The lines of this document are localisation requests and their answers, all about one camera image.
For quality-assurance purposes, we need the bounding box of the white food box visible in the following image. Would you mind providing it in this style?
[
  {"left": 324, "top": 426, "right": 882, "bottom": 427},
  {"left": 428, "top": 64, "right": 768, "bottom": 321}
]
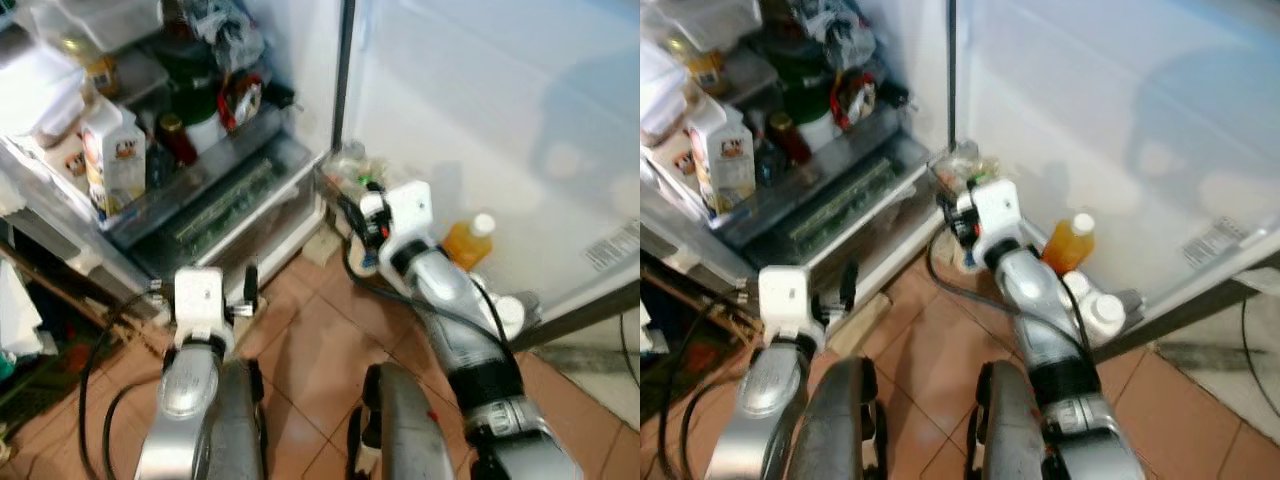
[
  {"left": 0, "top": 44, "right": 87, "bottom": 137},
  {"left": 640, "top": 39, "right": 692, "bottom": 142}
]

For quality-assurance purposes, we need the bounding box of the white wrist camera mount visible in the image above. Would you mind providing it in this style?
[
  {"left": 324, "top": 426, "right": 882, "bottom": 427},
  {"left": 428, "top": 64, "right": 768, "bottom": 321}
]
[
  {"left": 173, "top": 266, "right": 234, "bottom": 347},
  {"left": 379, "top": 180, "right": 437, "bottom": 264},
  {"left": 969, "top": 177, "right": 1024, "bottom": 257},
  {"left": 757, "top": 263, "right": 824, "bottom": 347}
]

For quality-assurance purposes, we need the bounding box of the clear plastic jar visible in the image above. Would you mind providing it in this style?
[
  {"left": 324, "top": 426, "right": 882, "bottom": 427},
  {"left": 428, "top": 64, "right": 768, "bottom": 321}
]
[
  {"left": 321, "top": 142, "right": 387, "bottom": 201},
  {"left": 934, "top": 142, "right": 987, "bottom": 192}
]

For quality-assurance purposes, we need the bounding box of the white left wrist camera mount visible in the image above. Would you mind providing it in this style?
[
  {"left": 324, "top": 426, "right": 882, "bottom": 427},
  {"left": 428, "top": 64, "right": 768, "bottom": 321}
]
[
  {"left": 757, "top": 263, "right": 824, "bottom": 347},
  {"left": 173, "top": 266, "right": 234, "bottom": 347}
]

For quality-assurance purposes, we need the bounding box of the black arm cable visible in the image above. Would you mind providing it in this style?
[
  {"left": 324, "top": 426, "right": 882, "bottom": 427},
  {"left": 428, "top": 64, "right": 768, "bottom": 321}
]
[
  {"left": 659, "top": 294, "right": 762, "bottom": 477},
  {"left": 77, "top": 289, "right": 177, "bottom": 477},
  {"left": 924, "top": 232, "right": 1103, "bottom": 363},
  {"left": 338, "top": 198, "right": 523, "bottom": 373}
]

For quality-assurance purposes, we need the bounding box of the open silver fridge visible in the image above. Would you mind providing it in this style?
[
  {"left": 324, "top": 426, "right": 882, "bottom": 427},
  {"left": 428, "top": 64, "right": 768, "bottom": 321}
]
[
  {"left": 0, "top": 0, "right": 347, "bottom": 303},
  {"left": 640, "top": 0, "right": 957, "bottom": 303}
]

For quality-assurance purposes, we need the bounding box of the dark green bottle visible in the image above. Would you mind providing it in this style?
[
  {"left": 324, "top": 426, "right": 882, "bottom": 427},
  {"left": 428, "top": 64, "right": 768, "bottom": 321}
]
[
  {"left": 169, "top": 45, "right": 234, "bottom": 152},
  {"left": 779, "top": 49, "right": 847, "bottom": 152}
]

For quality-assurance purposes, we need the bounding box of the yellow-lidded jar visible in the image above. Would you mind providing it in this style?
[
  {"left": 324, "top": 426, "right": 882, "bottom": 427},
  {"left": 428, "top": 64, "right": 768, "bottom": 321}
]
[
  {"left": 664, "top": 34, "right": 727, "bottom": 97},
  {"left": 59, "top": 34, "right": 122, "bottom": 97}
]

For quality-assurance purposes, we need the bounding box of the dark right robot leg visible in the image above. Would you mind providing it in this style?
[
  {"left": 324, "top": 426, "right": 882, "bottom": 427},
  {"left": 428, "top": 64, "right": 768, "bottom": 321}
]
[
  {"left": 967, "top": 359, "right": 1052, "bottom": 480},
  {"left": 349, "top": 361, "right": 452, "bottom": 480}
]

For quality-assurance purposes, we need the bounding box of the red and white packet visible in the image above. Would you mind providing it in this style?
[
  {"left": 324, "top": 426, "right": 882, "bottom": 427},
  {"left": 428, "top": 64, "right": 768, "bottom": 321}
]
[
  {"left": 219, "top": 71, "right": 267, "bottom": 132},
  {"left": 829, "top": 71, "right": 880, "bottom": 130}
]

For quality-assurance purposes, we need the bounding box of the crumpled plastic bag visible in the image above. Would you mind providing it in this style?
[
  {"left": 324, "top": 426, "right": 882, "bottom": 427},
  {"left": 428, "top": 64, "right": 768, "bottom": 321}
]
[
  {"left": 189, "top": 0, "right": 267, "bottom": 72},
  {"left": 799, "top": 0, "right": 877, "bottom": 72}
]

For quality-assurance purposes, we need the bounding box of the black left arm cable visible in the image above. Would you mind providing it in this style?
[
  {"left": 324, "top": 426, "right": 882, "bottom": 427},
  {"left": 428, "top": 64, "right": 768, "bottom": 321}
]
[
  {"left": 77, "top": 289, "right": 177, "bottom": 477},
  {"left": 659, "top": 294, "right": 762, "bottom": 477}
]

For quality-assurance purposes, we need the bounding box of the black floor cable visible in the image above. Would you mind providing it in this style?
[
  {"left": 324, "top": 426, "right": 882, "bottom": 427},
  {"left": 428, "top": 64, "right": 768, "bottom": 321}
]
[
  {"left": 614, "top": 304, "right": 641, "bottom": 387},
  {"left": 1239, "top": 294, "right": 1272, "bottom": 392}
]

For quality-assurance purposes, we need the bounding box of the white milk carton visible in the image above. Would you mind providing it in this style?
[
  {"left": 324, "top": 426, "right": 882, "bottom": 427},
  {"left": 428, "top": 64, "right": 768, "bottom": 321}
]
[
  {"left": 687, "top": 99, "right": 757, "bottom": 222},
  {"left": 80, "top": 99, "right": 149, "bottom": 227}
]

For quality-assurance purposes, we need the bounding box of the dark left robot leg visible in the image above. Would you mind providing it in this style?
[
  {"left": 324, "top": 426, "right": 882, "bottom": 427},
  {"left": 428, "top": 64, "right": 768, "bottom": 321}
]
[
  {"left": 784, "top": 356, "right": 882, "bottom": 480},
  {"left": 204, "top": 357, "right": 270, "bottom": 480}
]

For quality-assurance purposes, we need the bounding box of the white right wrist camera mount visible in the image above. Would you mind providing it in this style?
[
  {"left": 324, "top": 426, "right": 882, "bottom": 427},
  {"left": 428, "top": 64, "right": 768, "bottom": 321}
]
[
  {"left": 969, "top": 177, "right": 1024, "bottom": 257},
  {"left": 379, "top": 180, "right": 437, "bottom": 264}
]

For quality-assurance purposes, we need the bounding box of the dark robot leg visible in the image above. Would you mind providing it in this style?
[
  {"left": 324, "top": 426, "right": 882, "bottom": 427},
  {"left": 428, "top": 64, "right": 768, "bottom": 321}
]
[
  {"left": 204, "top": 357, "right": 270, "bottom": 480},
  {"left": 784, "top": 356, "right": 882, "bottom": 480},
  {"left": 967, "top": 359, "right": 1052, "bottom": 480},
  {"left": 349, "top": 361, "right": 452, "bottom": 480}
]

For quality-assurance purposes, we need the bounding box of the clear plastic food container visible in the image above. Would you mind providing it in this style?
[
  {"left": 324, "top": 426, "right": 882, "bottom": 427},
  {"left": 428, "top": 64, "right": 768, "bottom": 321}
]
[
  {"left": 19, "top": 0, "right": 167, "bottom": 52},
  {"left": 649, "top": 0, "right": 767, "bottom": 52}
]

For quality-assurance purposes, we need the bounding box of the white cloth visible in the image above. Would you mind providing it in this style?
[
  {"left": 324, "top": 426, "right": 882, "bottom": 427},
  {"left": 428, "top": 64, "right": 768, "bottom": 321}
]
[{"left": 0, "top": 261, "right": 47, "bottom": 357}]

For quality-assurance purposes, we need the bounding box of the white fridge door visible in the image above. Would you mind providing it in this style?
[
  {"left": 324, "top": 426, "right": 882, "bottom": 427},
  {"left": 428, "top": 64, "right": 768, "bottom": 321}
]
[
  {"left": 320, "top": 0, "right": 641, "bottom": 348},
  {"left": 935, "top": 0, "right": 1280, "bottom": 353}
]

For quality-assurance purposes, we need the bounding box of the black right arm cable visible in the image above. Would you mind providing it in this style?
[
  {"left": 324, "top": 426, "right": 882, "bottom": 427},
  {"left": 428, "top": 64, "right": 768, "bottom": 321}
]
[
  {"left": 338, "top": 198, "right": 523, "bottom": 373},
  {"left": 924, "top": 232, "right": 1103, "bottom": 363}
]

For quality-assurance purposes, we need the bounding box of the white plastic bottle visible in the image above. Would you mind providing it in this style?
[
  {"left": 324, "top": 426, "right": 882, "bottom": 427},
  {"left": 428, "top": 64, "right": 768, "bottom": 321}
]
[
  {"left": 1084, "top": 291, "right": 1129, "bottom": 342},
  {"left": 489, "top": 291, "right": 529, "bottom": 340}
]

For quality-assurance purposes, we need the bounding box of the clear fridge crisper drawer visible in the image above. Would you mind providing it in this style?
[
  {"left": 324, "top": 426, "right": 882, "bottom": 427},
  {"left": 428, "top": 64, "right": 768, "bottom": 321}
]
[
  {"left": 109, "top": 134, "right": 327, "bottom": 283},
  {"left": 714, "top": 134, "right": 937, "bottom": 278}
]

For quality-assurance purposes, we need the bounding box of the barcode sticker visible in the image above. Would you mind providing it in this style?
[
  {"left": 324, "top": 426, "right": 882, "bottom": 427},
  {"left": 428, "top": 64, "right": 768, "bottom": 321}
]
[
  {"left": 1182, "top": 216, "right": 1247, "bottom": 267},
  {"left": 582, "top": 221, "right": 641, "bottom": 272}
]

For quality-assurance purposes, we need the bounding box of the orange juice bottle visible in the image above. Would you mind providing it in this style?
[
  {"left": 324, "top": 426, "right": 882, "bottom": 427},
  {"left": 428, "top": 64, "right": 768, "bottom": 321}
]
[
  {"left": 442, "top": 212, "right": 498, "bottom": 272},
  {"left": 1041, "top": 211, "right": 1097, "bottom": 277}
]

